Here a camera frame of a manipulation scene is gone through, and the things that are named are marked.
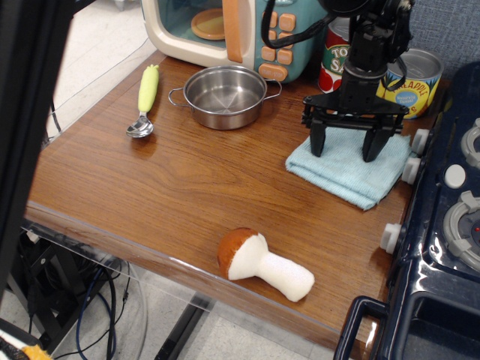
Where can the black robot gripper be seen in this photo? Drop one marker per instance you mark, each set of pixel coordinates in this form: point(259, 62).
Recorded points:
point(354, 104)

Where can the light blue rag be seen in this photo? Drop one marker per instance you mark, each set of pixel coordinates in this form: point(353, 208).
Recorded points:
point(341, 170)

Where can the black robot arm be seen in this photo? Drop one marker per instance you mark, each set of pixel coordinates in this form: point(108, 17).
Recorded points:
point(379, 33)

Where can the tomato sauce can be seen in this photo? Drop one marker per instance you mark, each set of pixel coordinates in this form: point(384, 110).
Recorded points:
point(335, 52)

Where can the pineapple slices can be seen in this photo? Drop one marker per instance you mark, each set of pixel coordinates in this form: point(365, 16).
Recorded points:
point(423, 72)

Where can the small stainless steel pot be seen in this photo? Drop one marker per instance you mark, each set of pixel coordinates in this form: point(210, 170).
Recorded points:
point(225, 98)

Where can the plush brown white mushroom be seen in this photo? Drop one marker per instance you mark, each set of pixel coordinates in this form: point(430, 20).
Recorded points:
point(244, 253)

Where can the orange toy plate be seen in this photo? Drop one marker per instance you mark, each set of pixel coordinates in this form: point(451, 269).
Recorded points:
point(209, 24)

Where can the toy teal cream microwave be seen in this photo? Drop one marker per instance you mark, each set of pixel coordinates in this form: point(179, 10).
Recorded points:
point(168, 25)

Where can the dark blue toy stove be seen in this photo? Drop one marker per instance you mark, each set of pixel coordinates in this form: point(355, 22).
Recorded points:
point(432, 309)

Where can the spoon with green handle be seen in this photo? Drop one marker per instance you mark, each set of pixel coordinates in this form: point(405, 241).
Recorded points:
point(143, 127)

